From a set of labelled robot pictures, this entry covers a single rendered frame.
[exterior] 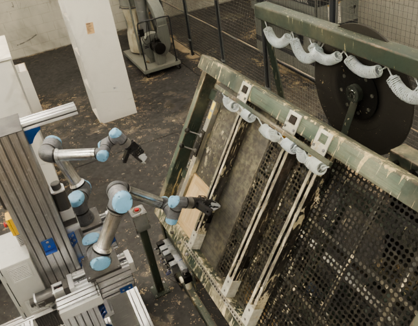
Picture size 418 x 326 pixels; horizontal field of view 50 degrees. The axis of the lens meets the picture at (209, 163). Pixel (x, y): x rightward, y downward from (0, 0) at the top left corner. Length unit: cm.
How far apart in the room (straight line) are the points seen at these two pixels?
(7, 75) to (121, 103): 239
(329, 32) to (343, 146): 86
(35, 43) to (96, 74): 446
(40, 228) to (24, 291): 45
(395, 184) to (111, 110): 552
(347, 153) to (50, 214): 178
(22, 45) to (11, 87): 600
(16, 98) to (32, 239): 240
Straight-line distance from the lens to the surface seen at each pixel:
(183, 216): 334
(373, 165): 203
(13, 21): 1092
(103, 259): 278
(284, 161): 243
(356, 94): 275
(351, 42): 265
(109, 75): 679
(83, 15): 651
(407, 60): 239
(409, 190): 192
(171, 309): 402
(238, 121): 281
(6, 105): 514
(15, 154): 269
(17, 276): 311
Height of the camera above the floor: 310
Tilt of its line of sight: 34 degrees down
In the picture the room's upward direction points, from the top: 9 degrees counter-clockwise
